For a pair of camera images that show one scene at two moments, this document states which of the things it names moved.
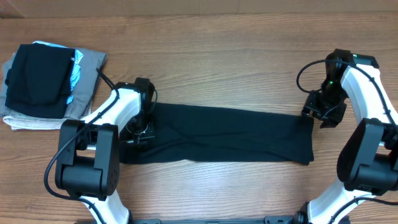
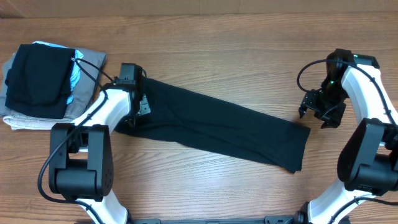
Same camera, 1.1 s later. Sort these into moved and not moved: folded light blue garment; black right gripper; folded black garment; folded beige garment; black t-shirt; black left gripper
Moved: black t-shirt; black left gripper
Not moved: folded light blue garment; black right gripper; folded beige garment; folded black garment
